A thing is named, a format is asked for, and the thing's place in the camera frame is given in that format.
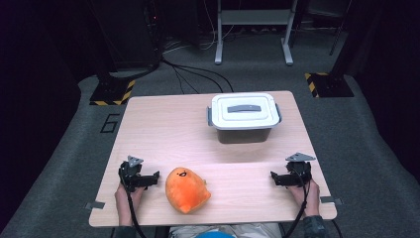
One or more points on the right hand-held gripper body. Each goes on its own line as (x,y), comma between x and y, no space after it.
(300,175)

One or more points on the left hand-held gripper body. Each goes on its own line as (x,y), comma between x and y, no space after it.
(130,175)

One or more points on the orange plush toy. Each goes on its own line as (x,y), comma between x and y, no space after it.
(186,191)

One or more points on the clear grey storage box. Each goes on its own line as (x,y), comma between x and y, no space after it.
(244,136)

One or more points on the person's left hand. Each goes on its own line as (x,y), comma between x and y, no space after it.
(124,201)

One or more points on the person's right hand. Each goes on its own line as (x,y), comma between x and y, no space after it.
(312,201)

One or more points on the blue round object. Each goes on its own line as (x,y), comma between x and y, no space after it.
(214,235)

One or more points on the black cabinet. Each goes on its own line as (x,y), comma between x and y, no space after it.
(128,33)

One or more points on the black yellow striped base plate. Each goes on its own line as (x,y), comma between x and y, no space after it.
(110,94)
(330,85)

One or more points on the white metal stand frame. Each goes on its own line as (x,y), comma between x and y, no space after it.
(254,16)

